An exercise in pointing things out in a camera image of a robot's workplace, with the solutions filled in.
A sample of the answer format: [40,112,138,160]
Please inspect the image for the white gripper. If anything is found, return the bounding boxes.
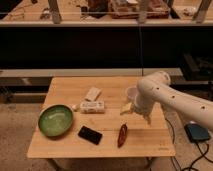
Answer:
[120,94,154,125]

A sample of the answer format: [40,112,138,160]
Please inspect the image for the wooden table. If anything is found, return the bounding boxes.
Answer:
[27,77,175,158]

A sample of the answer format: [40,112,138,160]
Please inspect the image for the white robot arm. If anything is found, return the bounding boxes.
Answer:
[130,71,213,132]

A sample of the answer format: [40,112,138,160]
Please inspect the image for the white snack packet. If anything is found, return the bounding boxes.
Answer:
[80,101,105,114]

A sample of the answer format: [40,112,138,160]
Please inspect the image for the black rectangular pouch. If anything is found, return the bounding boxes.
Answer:
[78,126,102,145]

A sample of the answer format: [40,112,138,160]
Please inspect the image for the green bowl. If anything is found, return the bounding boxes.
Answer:
[38,105,73,137]

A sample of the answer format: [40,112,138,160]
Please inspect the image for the black floor cable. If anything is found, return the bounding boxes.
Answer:
[165,118,213,171]

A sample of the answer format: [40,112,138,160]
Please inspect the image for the blue foot pedal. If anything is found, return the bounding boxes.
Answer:
[184,123,211,143]

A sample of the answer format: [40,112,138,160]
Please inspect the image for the background workbench shelf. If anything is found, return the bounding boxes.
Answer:
[0,0,213,27]

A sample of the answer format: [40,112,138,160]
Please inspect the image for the tan wrapped bar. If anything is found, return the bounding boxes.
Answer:
[85,87,101,101]

